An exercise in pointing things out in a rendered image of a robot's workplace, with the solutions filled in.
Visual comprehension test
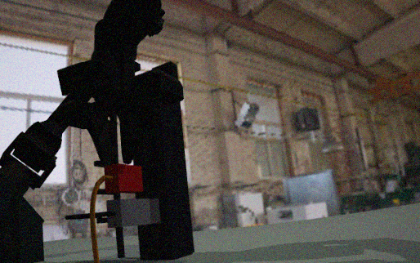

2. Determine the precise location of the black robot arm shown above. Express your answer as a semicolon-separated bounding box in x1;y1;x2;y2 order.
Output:
0;0;165;196

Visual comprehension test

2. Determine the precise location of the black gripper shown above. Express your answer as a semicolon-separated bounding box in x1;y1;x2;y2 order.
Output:
55;47;184;168

